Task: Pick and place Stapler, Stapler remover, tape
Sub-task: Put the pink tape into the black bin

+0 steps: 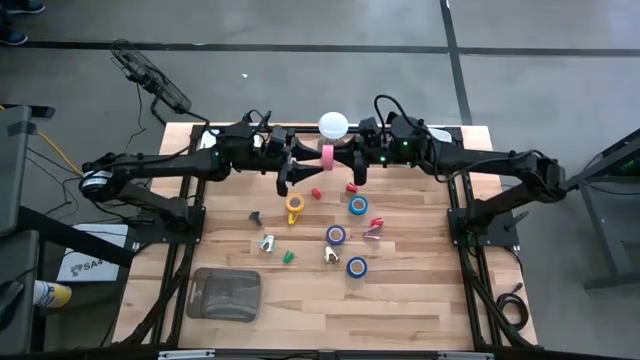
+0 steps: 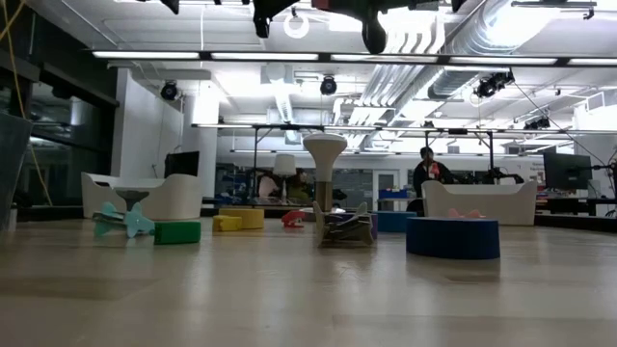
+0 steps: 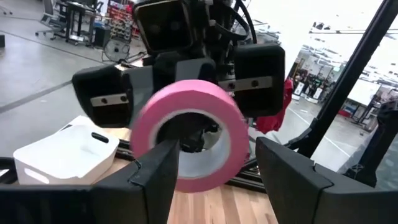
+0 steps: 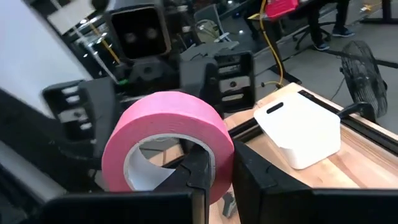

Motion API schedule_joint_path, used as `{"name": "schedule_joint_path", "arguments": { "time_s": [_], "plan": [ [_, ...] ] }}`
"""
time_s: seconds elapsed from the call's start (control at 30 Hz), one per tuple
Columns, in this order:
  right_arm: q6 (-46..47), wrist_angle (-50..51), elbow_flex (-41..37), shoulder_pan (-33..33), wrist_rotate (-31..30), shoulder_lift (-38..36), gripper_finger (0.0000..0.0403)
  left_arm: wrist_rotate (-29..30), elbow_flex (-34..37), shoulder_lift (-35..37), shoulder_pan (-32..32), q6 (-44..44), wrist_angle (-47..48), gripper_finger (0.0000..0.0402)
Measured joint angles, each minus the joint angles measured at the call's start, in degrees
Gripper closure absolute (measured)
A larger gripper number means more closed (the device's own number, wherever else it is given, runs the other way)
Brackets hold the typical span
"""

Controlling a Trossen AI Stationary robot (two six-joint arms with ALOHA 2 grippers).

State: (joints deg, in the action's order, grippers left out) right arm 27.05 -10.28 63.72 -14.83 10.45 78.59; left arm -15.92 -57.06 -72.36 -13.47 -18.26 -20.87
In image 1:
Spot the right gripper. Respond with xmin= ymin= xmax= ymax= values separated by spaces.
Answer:
xmin=333 ymin=142 xmax=389 ymax=186

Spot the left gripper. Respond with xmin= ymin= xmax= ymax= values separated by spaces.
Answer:
xmin=268 ymin=133 xmax=325 ymax=197

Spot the yellow tape roll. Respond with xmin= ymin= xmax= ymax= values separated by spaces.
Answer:
xmin=284 ymin=192 xmax=306 ymax=214

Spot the light blue tape roll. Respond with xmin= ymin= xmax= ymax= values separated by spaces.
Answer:
xmin=348 ymin=195 xmax=370 ymax=217

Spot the purple tape roll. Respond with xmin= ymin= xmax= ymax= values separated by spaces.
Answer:
xmin=325 ymin=224 xmax=348 ymax=247

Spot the dark blue tape roll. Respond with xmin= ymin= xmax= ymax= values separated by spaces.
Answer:
xmin=346 ymin=256 xmax=369 ymax=280

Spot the white dome lamp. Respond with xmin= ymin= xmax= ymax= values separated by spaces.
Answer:
xmin=316 ymin=110 xmax=351 ymax=151

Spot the black floor fan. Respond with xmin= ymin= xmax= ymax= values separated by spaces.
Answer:
xmin=109 ymin=38 xmax=209 ymax=124

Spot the white printed sign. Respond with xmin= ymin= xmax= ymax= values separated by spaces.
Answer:
xmin=55 ymin=223 xmax=130 ymax=284

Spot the black diagonal stand bar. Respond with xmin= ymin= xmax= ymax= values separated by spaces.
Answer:
xmin=17 ymin=205 xmax=136 ymax=269

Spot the black metal stand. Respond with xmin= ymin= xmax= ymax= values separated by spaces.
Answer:
xmin=564 ymin=127 xmax=640 ymax=291

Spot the yellow spray can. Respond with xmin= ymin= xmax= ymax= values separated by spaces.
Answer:
xmin=32 ymin=279 xmax=73 ymax=309

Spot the grey cabinet panel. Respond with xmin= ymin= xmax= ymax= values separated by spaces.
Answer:
xmin=0 ymin=104 xmax=56 ymax=236
xmin=0 ymin=229 xmax=41 ymax=356

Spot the person's blue shoe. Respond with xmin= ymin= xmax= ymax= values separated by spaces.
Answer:
xmin=0 ymin=30 xmax=29 ymax=47
xmin=4 ymin=0 xmax=46 ymax=15

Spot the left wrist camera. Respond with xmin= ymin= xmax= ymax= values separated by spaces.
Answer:
xmin=269 ymin=124 xmax=289 ymax=151

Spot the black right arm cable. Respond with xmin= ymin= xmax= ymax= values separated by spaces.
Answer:
xmin=373 ymin=93 xmax=416 ymax=132

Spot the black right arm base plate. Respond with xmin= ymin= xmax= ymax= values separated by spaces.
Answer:
xmin=447 ymin=207 xmax=521 ymax=248

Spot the black table frame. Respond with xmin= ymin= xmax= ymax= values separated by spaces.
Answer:
xmin=112 ymin=122 xmax=539 ymax=351

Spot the coiled black cable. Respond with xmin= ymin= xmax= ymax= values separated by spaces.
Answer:
xmin=494 ymin=282 xmax=530 ymax=331

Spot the silver bracket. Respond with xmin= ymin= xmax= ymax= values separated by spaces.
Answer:
xmin=437 ymin=351 xmax=495 ymax=360
xmin=157 ymin=349 xmax=216 ymax=360

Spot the yellow floor cable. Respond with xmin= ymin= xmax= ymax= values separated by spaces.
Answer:
xmin=0 ymin=103 xmax=86 ymax=177

